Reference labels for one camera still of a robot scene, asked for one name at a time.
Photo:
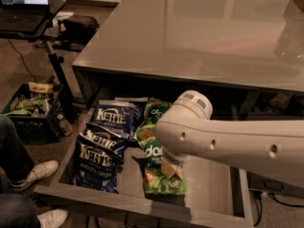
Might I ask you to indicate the blue kettle chip bag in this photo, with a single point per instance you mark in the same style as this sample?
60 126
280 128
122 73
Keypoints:
115 116
107 140
95 168

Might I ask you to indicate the dark lower drawer unit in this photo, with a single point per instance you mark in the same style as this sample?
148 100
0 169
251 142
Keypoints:
257 182

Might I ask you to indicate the grey counter cabinet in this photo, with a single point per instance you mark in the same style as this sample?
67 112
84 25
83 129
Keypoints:
249 43

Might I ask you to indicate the green rice chip bag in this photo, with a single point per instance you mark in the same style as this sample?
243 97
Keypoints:
154 181
154 109

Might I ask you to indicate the black laptop stand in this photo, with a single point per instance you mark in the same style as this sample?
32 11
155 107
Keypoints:
39 33

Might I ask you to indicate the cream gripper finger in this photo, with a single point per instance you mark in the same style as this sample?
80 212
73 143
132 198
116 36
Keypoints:
169 169

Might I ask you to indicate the green rice chip bag rear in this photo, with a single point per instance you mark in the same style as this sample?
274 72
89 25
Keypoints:
154 109

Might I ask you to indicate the blue Kettle chip bag middle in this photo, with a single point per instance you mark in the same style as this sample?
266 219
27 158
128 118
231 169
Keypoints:
107 140

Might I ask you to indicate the blue Kettle chip bag front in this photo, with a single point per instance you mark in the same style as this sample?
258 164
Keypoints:
95 168

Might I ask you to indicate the dark bag on floor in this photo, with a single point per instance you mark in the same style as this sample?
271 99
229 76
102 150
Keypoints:
75 32

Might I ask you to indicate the open grey top drawer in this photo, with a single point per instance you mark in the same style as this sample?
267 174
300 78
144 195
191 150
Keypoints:
217 196

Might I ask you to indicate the blue Kettle chip bag rear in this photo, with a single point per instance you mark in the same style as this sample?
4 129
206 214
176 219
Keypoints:
115 116

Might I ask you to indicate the small bottle beside crate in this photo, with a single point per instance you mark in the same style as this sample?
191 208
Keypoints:
64 124

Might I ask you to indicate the white sneaker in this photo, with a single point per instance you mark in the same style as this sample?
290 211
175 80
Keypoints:
39 172
53 219

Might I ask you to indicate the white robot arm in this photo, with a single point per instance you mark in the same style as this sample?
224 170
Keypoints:
272 149

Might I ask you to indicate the white sneaker lower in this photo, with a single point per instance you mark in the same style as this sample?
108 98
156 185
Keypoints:
53 219

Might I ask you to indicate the black plastic crate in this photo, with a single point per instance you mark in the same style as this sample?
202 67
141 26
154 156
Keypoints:
39 130

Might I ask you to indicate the black laptop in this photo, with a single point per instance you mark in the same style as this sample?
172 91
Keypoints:
23 15

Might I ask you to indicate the dark chip bag back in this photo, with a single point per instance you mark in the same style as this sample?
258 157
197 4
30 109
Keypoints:
139 104

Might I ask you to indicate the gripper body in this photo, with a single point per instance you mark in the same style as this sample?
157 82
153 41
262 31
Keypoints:
175 158

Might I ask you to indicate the green rice chip bag front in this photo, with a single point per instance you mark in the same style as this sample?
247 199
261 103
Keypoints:
154 181

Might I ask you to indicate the green snack bags in crate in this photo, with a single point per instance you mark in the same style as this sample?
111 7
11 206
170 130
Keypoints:
33 107

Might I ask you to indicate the white sneaker upper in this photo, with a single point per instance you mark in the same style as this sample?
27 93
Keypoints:
39 172

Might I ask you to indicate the person leg in jeans upper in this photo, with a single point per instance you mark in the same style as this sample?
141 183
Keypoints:
14 158

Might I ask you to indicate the tan snack bag in crate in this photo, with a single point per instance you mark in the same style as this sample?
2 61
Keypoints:
40 88

